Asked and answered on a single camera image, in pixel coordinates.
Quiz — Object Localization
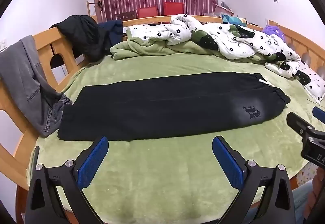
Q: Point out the red chair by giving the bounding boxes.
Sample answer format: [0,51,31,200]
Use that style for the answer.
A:
[164,2,184,16]
[137,6,158,19]

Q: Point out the navy blue garment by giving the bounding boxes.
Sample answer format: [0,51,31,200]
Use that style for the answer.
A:
[98,20,124,49]

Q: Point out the wooden bed frame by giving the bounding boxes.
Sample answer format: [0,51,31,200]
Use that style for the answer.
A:
[0,14,325,224]

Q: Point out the black pants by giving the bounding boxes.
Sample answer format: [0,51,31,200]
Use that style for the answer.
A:
[57,71,291,142]

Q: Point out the person's leg in jeans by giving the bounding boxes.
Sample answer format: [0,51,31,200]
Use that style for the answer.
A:
[247,181,315,224]

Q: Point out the white floral pillow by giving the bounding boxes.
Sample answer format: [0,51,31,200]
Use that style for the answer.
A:
[296,61,325,101]

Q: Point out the dark wooden chair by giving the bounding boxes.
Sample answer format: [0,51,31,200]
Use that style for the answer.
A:
[114,11,138,22]

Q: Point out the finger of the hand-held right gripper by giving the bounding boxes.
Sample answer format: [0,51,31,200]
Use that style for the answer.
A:
[286,112,325,138]
[312,106,325,123]

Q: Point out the grey jeans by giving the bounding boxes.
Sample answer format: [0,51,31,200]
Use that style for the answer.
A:
[0,35,73,137]

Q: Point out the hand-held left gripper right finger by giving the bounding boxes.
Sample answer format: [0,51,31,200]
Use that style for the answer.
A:
[212,136,296,224]

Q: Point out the wooden coat rack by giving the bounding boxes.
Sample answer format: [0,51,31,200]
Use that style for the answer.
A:
[87,0,104,24]

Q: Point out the teal folded clothes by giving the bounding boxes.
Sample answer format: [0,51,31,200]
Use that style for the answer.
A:
[221,14,247,27]

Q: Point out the black jacket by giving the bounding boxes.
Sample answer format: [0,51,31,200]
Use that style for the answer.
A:
[50,15,112,62]

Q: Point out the star printed sheet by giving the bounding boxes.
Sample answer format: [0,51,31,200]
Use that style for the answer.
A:
[297,162,319,186]

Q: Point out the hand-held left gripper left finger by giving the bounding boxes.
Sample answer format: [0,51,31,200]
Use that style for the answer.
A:
[24,136,109,224]

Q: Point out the white floral quilt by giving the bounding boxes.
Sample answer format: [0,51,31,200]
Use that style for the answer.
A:
[126,14,309,79]

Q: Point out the crumpled green fleece blanket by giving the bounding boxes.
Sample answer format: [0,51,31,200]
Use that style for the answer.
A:
[110,26,262,63]

